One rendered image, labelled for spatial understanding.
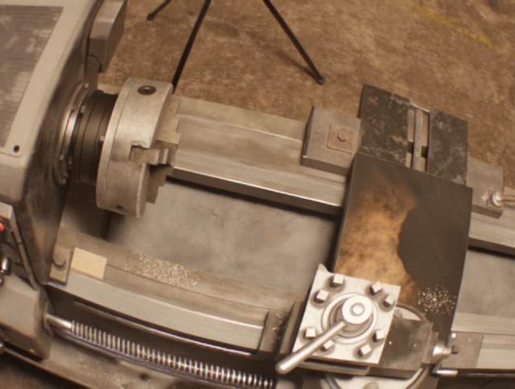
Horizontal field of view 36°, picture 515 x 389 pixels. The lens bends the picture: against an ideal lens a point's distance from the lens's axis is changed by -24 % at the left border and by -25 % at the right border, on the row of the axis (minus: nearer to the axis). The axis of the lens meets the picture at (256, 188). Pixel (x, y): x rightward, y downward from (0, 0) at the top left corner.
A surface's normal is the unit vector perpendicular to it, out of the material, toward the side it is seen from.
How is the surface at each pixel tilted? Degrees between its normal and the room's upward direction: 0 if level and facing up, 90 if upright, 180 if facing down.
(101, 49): 90
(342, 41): 0
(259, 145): 0
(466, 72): 0
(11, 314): 32
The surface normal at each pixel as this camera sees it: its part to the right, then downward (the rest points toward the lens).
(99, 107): 0.15, -0.61
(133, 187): -0.11, 0.54
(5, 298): 0.00, 0.09
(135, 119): 0.09, -0.33
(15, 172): -0.06, 0.30
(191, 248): -0.17, -0.46
